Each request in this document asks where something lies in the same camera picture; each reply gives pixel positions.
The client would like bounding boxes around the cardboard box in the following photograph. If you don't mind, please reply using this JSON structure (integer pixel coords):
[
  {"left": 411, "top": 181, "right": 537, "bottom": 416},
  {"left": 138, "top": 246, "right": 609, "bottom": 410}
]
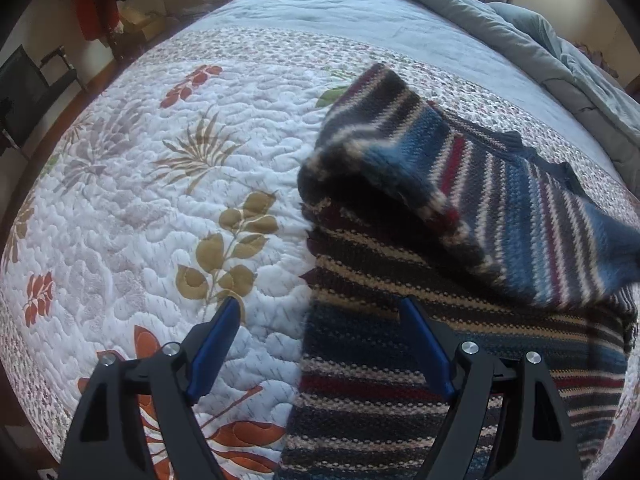
[{"left": 117, "top": 5, "right": 166, "bottom": 43}]

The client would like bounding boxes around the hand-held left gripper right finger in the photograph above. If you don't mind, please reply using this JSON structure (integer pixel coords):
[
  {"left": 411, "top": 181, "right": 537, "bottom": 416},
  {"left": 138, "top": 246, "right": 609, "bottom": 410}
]
[{"left": 400, "top": 296, "right": 586, "bottom": 480}]

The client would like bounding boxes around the red hanging garment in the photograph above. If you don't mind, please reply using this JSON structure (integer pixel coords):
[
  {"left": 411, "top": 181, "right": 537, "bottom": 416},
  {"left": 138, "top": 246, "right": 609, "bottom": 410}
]
[{"left": 75, "top": 0, "right": 121, "bottom": 43}]

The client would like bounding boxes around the floral quilted bedspread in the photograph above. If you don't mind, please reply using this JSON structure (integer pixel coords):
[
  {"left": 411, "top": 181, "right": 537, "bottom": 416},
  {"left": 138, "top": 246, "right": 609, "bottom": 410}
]
[{"left": 0, "top": 0, "right": 640, "bottom": 480}]

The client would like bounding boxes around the grey-blue comforter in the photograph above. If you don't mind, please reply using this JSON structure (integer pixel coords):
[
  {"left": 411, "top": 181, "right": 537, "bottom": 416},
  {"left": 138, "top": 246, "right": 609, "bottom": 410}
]
[{"left": 320, "top": 0, "right": 640, "bottom": 176}]

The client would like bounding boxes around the striped knit sweater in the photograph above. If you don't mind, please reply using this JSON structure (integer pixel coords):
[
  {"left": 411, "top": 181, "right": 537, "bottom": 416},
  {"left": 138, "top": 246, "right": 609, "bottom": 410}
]
[{"left": 277, "top": 62, "right": 640, "bottom": 480}]

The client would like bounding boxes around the black chair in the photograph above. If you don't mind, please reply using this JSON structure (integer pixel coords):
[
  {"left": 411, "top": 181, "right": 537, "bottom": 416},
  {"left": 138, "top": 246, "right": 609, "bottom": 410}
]
[{"left": 0, "top": 44, "right": 88, "bottom": 161}]

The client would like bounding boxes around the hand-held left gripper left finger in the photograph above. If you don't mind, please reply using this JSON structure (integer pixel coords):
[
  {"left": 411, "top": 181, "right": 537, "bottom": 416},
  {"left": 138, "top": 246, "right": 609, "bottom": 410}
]
[{"left": 57, "top": 296, "right": 246, "bottom": 480}]

